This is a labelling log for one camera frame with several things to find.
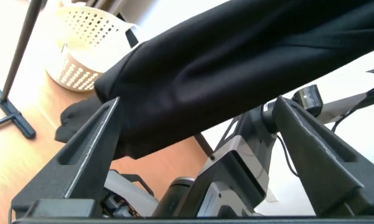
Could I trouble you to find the black clothes rack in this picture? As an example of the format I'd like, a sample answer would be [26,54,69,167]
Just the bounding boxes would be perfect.
[0,0,44,140]

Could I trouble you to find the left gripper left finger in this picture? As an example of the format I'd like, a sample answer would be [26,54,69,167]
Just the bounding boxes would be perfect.
[11,96,122,218]

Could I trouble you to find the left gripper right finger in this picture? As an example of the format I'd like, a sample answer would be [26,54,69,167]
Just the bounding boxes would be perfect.
[272,95,374,218]

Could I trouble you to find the black garment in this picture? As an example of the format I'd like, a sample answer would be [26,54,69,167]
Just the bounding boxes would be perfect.
[54,0,374,161]

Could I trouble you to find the white laundry basket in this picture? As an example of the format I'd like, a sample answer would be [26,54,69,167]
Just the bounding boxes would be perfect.
[44,3,138,93]

